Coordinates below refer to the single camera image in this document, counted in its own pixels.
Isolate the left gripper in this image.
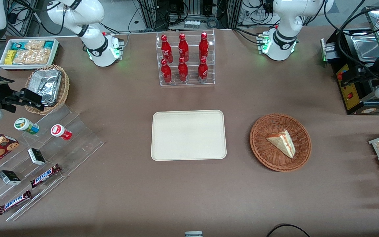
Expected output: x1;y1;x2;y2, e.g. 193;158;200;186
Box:
341;67;379;88

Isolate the triangular sandwich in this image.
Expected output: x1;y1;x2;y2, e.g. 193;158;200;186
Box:
266;129;296;159

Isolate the light wicker basket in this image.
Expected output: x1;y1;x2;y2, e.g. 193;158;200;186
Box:
24;64;70;115

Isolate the brown wicker basket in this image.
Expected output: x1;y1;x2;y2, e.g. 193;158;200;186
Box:
250;113;312;172

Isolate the beige plastic tray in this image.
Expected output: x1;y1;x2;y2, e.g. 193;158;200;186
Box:
151;110;227;161

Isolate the black machine yellow panel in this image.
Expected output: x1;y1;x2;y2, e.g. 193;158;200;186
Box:
321;5;379;116

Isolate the green lid cup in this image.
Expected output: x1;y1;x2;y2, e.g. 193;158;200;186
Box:
14;118;40;135

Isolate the aluminium foil container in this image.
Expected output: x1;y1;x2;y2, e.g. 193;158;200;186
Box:
28;69;62;106

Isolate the large clear cracker bag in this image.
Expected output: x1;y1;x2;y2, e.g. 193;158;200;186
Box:
13;49;52;65

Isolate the red lid cup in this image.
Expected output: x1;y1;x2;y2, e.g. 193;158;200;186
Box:
51;124;72;141

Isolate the white snack bin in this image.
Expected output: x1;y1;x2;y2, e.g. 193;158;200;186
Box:
0;38;60;70

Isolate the small clear cracker bag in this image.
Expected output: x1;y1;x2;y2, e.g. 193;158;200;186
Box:
25;39;45;52

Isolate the small black box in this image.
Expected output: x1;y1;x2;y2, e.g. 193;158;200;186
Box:
0;170;21;185
28;148;46;166

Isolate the clear acrylic stepped display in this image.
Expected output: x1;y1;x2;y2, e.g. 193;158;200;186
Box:
0;105;104;222

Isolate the snickers chocolate bar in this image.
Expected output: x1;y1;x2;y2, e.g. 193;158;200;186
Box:
30;164;62;188
0;190;33;215

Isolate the red cola bottle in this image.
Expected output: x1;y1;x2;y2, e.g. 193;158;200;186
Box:
199;32;209;61
161;59;173;84
198;57;209;82
161;34;173;64
178;57;189;82
178;33;189;62

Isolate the clear acrylic bottle rack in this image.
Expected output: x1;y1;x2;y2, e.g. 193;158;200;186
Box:
156;29;215;87

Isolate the black floor cable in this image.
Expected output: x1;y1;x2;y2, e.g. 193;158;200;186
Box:
266;224;311;237

